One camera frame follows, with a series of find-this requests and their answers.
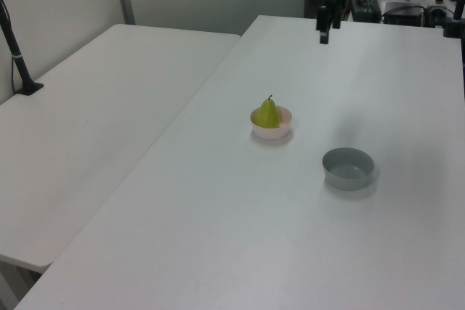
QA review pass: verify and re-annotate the green pear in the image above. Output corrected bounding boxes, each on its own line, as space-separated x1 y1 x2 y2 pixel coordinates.
253 94 281 130

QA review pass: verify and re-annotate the pink bowl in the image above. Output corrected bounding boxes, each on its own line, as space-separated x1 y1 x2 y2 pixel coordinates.
248 105 293 141

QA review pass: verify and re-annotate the grey bowl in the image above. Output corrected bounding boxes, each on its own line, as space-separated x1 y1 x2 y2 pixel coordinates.
321 147 376 192

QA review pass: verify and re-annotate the black electronic device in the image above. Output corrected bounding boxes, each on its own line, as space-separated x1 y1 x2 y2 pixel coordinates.
349 0 382 23

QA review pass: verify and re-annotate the black control box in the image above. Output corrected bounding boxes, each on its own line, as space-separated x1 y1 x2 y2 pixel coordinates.
381 1 426 27

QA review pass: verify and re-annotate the white side table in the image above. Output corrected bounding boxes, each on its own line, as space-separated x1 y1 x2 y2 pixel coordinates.
0 23 243 275

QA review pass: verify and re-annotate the black clamp mount pole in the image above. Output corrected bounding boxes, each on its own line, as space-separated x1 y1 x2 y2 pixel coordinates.
441 0 465 39

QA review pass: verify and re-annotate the black camera pole with base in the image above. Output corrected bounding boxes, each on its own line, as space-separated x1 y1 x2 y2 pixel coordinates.
0 0 45 97

